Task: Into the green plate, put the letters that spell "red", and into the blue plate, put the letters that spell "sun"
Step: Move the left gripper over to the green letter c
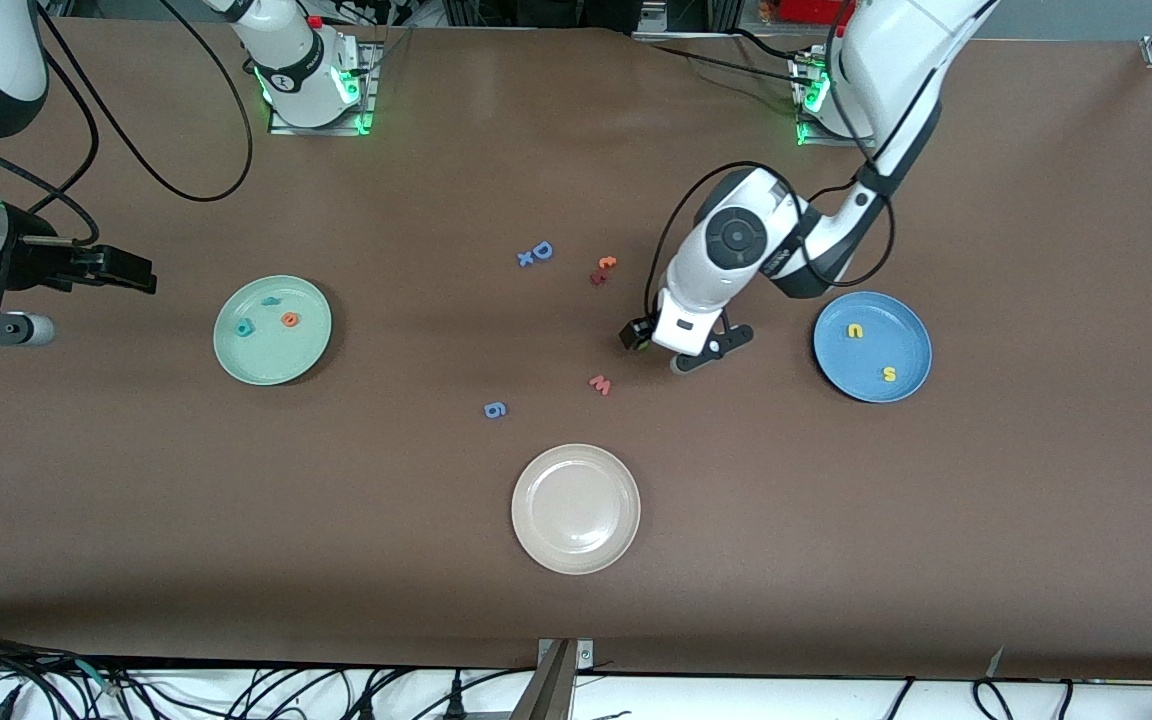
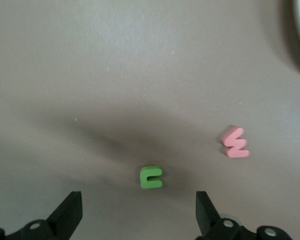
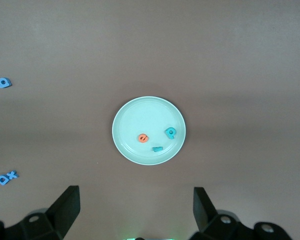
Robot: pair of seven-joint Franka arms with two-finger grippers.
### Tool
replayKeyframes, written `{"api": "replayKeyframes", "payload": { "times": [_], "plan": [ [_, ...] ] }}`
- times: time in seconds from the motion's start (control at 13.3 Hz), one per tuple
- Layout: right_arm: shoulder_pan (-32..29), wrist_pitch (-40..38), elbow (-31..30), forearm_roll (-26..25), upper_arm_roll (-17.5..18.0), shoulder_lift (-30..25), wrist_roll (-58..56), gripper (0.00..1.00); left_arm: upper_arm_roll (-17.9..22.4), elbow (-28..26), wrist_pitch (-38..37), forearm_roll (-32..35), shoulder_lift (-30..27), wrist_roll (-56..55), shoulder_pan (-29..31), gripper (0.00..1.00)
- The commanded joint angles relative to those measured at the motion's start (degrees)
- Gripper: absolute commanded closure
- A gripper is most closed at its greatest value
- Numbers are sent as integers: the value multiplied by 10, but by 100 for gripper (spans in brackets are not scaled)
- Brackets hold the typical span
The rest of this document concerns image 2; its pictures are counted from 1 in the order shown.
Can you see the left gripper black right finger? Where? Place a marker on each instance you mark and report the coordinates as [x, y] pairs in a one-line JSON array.
[[210, 220]]

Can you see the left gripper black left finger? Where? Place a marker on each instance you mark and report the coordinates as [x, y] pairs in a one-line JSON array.
[[62, 220]]

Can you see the pink foam letter w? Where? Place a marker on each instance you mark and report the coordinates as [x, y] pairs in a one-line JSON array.
[[236, 150]]

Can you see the green foam letter n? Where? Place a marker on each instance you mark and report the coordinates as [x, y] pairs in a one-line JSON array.
[[145, 177]]

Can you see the brown table cover sheet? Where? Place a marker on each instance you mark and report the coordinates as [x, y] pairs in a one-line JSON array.
[[65, 50]]

